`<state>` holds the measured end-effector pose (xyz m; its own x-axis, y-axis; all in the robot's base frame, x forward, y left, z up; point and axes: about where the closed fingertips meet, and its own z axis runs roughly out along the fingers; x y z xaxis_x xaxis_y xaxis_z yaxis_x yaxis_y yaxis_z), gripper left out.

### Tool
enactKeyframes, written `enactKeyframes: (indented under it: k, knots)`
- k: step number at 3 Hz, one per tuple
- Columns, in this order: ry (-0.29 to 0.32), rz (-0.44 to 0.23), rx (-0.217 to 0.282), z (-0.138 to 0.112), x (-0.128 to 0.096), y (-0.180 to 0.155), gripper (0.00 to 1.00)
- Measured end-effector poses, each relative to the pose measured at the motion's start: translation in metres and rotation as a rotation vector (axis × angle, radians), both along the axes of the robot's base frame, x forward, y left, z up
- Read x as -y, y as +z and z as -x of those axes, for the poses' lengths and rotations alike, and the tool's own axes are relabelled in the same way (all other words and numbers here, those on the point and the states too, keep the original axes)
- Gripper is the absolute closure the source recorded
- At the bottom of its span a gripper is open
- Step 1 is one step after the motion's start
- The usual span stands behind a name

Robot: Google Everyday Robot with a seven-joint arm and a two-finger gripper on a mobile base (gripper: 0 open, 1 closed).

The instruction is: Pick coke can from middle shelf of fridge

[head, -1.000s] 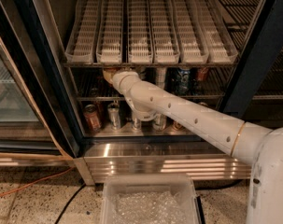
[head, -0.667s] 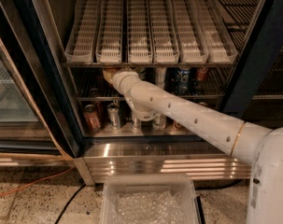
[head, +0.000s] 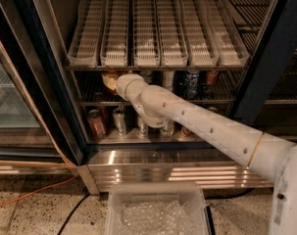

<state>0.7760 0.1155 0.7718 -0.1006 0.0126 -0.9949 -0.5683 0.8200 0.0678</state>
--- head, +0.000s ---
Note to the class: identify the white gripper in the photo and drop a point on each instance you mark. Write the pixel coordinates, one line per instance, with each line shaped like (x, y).
(123, 84)

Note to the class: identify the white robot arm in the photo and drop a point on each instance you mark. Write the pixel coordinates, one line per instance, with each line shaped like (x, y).
(269, 156)

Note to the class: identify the silver can bottom left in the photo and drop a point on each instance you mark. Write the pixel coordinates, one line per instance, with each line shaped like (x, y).
(119, 121)

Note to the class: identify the red-orange can bottom shelf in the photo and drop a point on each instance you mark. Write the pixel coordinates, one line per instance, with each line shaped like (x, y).
(97, 123)

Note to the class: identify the tall white can middle shelf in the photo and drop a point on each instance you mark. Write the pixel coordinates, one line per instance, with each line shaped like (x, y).
(168, 76)

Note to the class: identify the blue can middle shelf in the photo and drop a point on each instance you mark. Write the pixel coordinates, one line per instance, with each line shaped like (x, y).
(190, 85)

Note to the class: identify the orange can bottom shelf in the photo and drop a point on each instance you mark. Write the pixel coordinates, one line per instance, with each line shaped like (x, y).
(185, 131)

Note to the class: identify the open glass fridge door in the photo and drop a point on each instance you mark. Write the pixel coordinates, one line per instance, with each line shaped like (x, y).
(35, 124)

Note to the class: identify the red can middle shelf right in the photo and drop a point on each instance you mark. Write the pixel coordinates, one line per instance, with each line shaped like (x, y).
(212, 77)

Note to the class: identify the blue white can bottom shelf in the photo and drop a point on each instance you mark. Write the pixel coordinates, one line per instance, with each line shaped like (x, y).
(213, 109)

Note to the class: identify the stainless steel fridge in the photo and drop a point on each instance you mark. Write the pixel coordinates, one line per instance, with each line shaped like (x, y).
(201, 162)

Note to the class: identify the clear plastic bin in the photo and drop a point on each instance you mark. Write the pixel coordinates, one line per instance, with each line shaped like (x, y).
(155, 208)

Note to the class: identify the middle wire shelf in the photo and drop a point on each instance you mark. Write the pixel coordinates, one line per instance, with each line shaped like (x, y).
(93, 92)

